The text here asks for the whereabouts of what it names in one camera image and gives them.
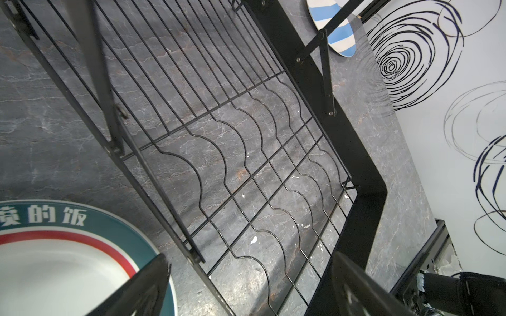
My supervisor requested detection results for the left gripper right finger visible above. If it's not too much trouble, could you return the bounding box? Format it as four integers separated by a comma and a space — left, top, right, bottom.
333, 252, 413, 315

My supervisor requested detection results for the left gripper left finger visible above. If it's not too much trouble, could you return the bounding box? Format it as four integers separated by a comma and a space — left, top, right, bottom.
88, 254, 170, 316

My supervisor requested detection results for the black wire dish rack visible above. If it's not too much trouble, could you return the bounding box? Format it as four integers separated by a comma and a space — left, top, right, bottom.
1, 1, 374, 315

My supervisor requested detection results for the blue striped plate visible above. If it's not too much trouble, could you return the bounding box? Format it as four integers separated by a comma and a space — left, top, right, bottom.
306, 0, 357, 58

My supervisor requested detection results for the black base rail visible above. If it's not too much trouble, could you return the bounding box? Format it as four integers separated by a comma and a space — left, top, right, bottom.
390, 219, 450, 308

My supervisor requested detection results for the red green rimmed plate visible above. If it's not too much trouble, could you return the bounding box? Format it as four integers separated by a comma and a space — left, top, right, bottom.
1, 200, 159, 315

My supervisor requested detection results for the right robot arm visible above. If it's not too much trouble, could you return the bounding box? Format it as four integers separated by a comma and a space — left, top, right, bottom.
417, 272, 505, 315

